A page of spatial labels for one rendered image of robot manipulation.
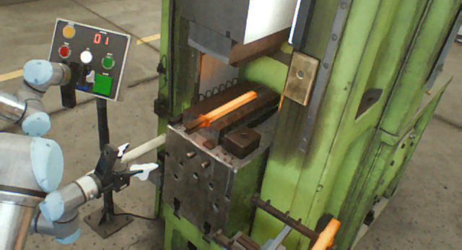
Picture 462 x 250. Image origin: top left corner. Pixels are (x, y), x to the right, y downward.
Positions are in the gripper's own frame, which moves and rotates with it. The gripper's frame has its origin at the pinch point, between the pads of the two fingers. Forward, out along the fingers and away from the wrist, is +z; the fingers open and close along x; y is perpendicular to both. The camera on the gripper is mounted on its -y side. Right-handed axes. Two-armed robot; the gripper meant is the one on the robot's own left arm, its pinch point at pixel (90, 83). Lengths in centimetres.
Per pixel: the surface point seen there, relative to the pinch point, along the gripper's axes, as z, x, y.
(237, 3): -20, -54, 38
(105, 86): 9.7, -1.2, -0.4
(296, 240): 25, -93, -45
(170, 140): 14.3, -32.5, -15.8
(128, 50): 11.8, -6.9, 16.4
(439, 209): 150, -191, -37
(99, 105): 29.1, 9.0, -11.4
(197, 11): -10, -38, 34
